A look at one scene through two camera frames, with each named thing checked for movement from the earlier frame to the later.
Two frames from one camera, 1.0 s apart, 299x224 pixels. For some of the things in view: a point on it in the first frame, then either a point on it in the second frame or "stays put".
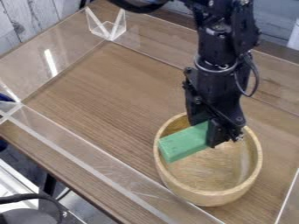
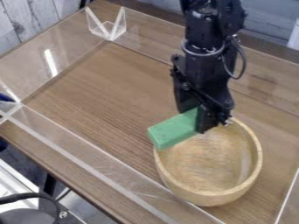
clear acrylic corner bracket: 107,30 stays put
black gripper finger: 219,133 -> 207,119
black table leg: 50,184 stays put
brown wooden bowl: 211,177 stays put
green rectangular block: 184,141 -> 172,129
